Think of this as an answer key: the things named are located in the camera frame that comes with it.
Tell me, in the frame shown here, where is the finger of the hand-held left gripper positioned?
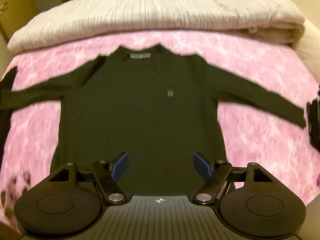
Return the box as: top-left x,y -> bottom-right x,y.
0,66 -> 18,95

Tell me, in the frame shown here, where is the dark object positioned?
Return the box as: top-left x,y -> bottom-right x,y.
306,85 -> 320,153

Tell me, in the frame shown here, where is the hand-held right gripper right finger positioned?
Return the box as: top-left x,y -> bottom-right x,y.
192,152 -> 272,198

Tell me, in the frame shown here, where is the black long-sleeve sweater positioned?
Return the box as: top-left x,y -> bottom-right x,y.
0,44 -> 307,196

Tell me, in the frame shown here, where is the pink floral bed sheet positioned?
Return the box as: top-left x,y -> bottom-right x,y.
0,29 -> 320,220

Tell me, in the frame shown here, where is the white ribbed quilt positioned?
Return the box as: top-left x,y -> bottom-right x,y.
7,0 -> 306,53

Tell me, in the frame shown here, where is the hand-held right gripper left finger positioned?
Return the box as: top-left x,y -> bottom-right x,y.
49,151 -> 130,198

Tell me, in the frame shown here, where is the cream wardrobe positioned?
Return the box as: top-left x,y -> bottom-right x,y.
0,0 -> 83,43

